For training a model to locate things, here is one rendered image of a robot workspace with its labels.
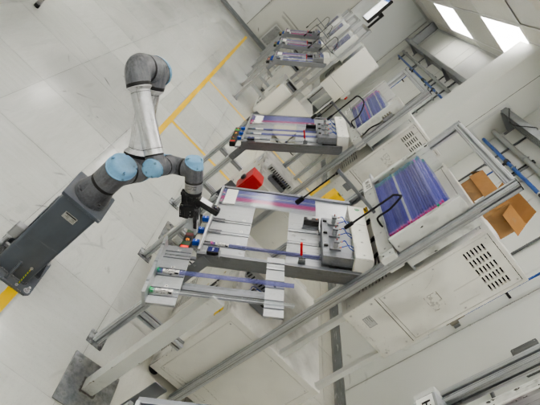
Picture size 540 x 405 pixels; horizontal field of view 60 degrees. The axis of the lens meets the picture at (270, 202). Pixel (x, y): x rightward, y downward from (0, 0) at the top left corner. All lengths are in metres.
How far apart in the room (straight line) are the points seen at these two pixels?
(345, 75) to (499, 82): 2.09
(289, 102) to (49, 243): 4.86
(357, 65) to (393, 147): 3.25
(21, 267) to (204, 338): 0.87
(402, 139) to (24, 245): 2.38
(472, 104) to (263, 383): 3.71
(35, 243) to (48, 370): 0.54
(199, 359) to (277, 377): 0.39
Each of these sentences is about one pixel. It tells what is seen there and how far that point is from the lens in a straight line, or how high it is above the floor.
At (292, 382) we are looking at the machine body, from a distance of 2.46.
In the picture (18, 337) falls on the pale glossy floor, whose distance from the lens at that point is 2.28.
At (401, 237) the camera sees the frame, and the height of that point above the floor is 1.44.
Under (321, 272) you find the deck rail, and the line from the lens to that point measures 2.03.
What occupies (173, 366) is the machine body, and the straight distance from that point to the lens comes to 2.49.
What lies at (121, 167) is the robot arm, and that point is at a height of 0.77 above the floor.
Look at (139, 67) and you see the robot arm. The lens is 1.90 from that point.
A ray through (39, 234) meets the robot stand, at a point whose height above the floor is 0.30.
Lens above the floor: 1.77
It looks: 20 degrees down
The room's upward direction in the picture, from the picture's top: 53 degrees clockwise
